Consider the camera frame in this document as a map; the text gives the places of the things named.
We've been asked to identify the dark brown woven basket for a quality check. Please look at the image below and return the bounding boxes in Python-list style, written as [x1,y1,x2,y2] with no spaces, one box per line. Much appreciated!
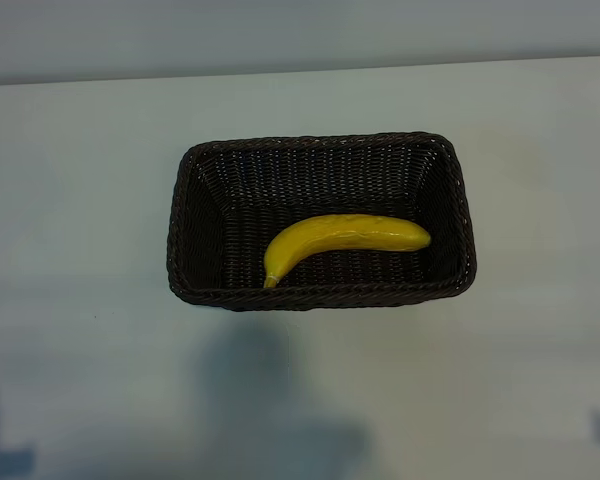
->
[165,130,480,314]

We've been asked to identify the yellow banana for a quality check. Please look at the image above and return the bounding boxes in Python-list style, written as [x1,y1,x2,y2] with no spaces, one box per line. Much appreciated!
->
[262,213,433,290]

